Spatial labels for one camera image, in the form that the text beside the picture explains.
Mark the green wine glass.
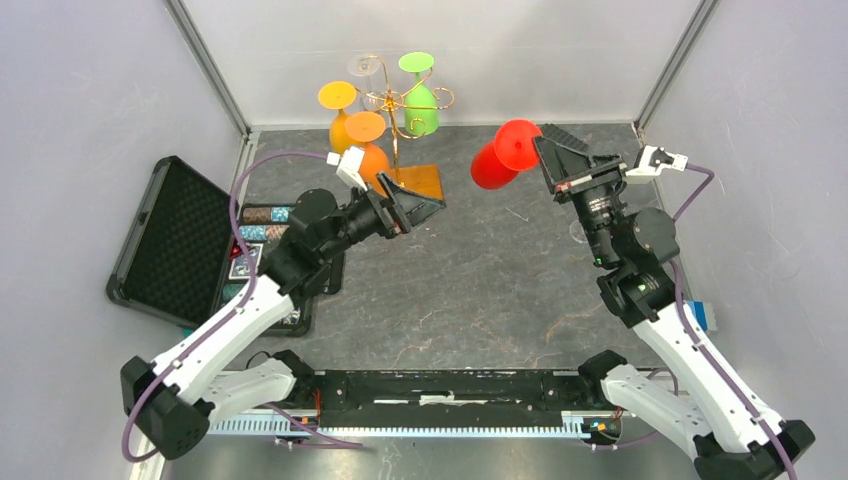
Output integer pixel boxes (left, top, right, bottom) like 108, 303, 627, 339
398, 51, 439, 137

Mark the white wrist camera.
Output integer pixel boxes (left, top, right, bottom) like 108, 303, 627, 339
625, 145, 688, 185
326, 146, 368, 191

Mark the black poker chip case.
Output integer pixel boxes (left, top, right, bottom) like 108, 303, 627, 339
105, 155, 347, 338

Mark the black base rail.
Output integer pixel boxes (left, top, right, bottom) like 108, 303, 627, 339
205, 368, 645, 444

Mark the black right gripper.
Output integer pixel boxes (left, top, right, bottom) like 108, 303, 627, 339
532, 136, 627, 266

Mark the yellow wine glass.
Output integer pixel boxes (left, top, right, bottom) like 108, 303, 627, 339
318, 81, 357, 154

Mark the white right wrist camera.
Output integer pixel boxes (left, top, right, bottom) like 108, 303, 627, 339
625, 145, 688, 185

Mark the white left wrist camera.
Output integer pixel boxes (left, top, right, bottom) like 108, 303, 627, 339
326, 146, 368, 191

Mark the dark grey building plate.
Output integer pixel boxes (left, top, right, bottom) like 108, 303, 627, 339
540, 123, 589, 153

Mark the clear wine glass back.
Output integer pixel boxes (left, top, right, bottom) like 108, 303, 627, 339
347, 54, 386, 113

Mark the green blue brick stack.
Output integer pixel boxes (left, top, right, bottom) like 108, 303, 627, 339
686, 300, 717, 332

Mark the orange wine glass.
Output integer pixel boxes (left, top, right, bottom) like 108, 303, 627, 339
344, 111, 390, 195

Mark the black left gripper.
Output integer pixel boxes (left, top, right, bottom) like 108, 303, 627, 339
319, 170, 446, 262

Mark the red wine glass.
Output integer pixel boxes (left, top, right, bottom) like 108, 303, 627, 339
470, 118, 542, 190

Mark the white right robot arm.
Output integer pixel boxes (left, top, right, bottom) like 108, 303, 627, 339
531, 124, 815, 479

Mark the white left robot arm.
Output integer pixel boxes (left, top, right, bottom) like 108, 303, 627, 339
120, 173, 446, 463

